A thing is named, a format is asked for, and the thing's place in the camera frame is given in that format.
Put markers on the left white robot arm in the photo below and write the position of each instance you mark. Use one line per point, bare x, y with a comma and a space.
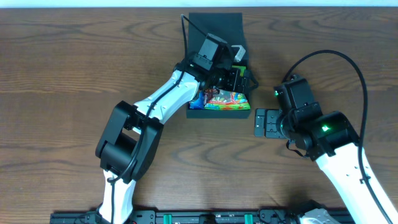
131, 137

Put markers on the blue Oreo cookie pack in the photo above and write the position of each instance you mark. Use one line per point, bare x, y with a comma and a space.
198, 103

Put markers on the black mounting rail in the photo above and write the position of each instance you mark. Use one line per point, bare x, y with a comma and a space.
311, 212

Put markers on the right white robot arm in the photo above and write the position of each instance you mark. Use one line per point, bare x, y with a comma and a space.
331, 142

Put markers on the green gummy candy bag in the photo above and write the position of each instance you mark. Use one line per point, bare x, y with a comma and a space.
228, 101

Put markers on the dark green box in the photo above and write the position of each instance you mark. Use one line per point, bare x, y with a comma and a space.
228, 26

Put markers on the red snack bag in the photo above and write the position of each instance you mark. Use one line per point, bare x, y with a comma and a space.
209, 93

